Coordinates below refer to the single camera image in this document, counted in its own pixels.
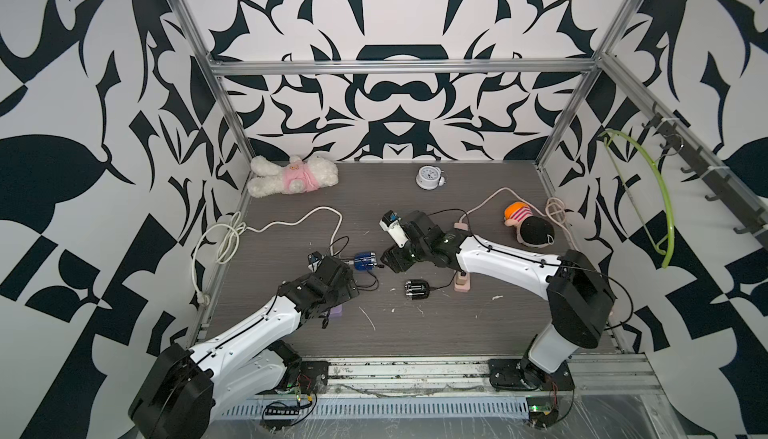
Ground blue electric shaver white stripes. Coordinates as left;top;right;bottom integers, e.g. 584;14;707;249
352;251;378;271

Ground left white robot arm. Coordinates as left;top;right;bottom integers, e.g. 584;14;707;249
128;256;359;438

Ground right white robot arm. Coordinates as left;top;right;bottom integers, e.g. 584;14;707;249
379;211;616;375

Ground purple power strip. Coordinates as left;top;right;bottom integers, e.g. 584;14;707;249
327;305;343;319

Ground pink power strip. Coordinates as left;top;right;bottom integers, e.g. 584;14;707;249
453;222;471;293

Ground small white alarm clock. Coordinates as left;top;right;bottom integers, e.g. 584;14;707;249
415;165;446;191

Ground white plush toy pink outfit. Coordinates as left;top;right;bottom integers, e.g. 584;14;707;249
246;156;339;198

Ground green plastic hanger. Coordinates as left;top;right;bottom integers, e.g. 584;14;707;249
599;129;677;269

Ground black shaver cable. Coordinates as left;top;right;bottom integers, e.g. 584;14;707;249
428;270;460;292

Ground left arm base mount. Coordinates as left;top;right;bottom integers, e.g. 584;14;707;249
267;340;330;394

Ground white power strip cable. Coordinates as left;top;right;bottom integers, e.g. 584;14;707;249
190;204;346;308

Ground pink power strip cable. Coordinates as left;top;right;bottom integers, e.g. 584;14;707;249
458;186;595;272

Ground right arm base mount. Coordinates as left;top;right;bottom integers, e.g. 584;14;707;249
487;341;575;392

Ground aluminium frame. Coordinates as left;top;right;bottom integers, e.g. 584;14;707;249
149;0;768;380

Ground black wall hook rack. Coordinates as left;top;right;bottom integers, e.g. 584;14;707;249
644;102;767;249

